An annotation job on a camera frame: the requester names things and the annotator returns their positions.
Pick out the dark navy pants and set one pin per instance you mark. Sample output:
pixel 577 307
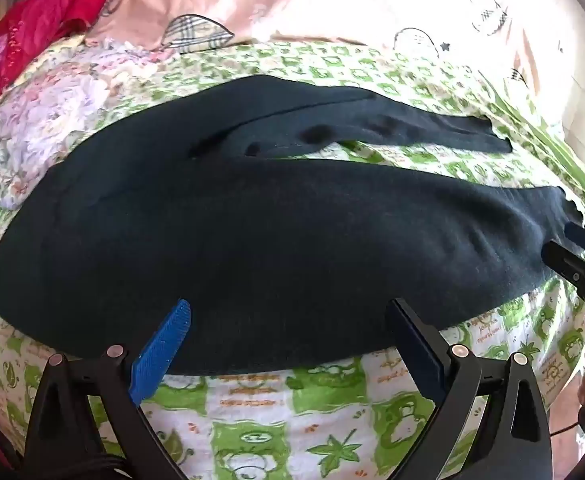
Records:
pixel 286 259

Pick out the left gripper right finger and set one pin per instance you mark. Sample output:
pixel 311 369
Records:
pixel 513 439

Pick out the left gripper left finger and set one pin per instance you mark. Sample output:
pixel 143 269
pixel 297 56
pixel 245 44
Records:
pixel 86 420

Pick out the pink cartoon print quilt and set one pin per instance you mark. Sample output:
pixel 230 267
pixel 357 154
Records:
pixel 510 42

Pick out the floral lilac pillow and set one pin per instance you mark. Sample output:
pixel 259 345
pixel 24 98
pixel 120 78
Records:
pixel 46 114

